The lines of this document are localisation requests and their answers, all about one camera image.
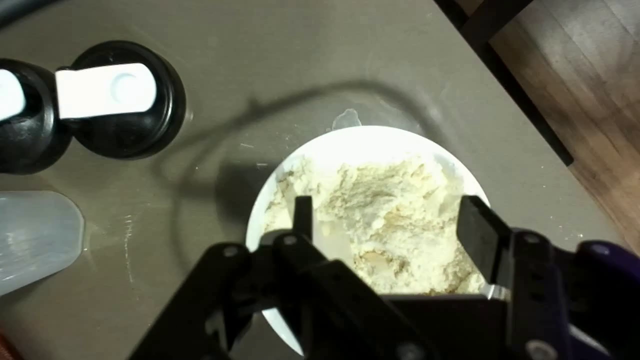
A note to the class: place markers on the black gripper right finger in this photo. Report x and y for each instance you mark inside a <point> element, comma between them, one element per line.
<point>562,305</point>

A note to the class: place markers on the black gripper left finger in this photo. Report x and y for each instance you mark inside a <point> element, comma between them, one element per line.
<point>326,306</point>

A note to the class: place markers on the white bowl with powder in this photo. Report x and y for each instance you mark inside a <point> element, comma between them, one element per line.
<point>385,200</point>

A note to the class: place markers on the tall frosted shaker cup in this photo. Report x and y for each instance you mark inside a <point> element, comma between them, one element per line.
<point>41,235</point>

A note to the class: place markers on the black shaker lid white cap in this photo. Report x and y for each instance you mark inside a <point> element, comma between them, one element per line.
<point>120,99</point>

